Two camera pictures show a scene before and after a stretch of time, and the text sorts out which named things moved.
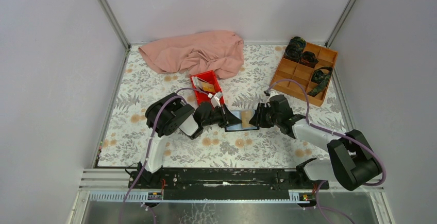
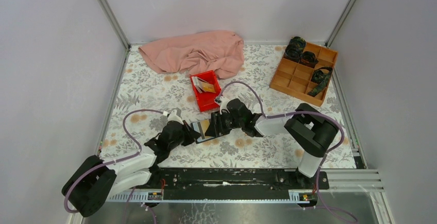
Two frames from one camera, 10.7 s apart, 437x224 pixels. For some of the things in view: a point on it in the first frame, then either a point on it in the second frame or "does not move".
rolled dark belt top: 295,49 does not move
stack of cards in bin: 204,87 does not move
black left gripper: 226,117 to 191,135
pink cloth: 220,52 does not move
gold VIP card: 208,87 does not move
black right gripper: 258,118 to 216,125
